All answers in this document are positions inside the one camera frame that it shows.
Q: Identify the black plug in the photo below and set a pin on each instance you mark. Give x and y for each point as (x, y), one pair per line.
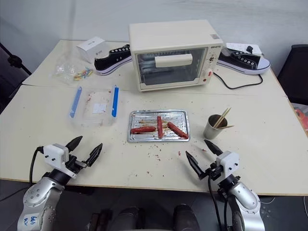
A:
(250, 48)

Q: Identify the white power strip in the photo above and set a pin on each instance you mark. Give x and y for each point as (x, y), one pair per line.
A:
(237, 46)

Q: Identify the metal cup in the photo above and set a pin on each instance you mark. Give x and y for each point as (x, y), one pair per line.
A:
(213, 132)

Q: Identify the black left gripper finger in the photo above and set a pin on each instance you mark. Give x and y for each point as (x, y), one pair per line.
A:
(75, 143)
(94, 155)

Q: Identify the clear container with blue latches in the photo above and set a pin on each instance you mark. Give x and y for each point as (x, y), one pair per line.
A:
(92, 108)

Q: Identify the cream toaster oven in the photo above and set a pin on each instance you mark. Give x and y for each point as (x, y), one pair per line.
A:
(168, 36)

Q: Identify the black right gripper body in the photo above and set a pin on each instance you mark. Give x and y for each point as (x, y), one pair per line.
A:
(214, 172)

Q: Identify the small white cardboard box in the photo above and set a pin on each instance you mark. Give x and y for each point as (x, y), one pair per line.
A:
(90, 47)

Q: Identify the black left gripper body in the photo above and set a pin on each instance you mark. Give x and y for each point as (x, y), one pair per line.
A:
(73, 163)

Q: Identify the clear plastic bag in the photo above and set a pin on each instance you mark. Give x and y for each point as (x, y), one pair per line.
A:
(64, 69)

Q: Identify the black chair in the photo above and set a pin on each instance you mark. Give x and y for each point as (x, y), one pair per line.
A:
(294, 72)

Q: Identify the orange red object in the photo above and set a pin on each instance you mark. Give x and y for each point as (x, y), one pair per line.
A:
(302, 115)

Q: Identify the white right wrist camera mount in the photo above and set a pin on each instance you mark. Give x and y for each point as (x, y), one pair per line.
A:
(228, 160)

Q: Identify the silver metal baking tray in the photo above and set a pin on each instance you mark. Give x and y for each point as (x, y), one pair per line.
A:
(144, 138)

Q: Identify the black stand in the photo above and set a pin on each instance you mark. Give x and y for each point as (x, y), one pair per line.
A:
(13, 61)

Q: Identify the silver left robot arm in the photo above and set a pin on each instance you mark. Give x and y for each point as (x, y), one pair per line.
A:
(38, 195)

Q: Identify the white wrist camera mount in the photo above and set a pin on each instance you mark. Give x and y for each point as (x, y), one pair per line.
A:
(55, 154)
(228, 160)

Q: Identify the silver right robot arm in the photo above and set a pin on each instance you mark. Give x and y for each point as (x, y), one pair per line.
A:
(245, 199)

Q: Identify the black canvas sneaker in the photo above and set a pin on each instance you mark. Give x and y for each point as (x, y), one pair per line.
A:
(113, 61)
(243, 61)

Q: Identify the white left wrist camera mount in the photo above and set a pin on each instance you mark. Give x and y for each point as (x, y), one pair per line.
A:
(55, 154)

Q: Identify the colourful small clips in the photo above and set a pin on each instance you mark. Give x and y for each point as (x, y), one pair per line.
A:
(83, 74)

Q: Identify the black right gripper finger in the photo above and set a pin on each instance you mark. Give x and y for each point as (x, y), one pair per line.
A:
(195, 164)
(214, 147)

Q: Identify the red sausage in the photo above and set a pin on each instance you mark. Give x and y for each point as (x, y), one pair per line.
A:
(143, 130)
(159, 127)
(177, 130)

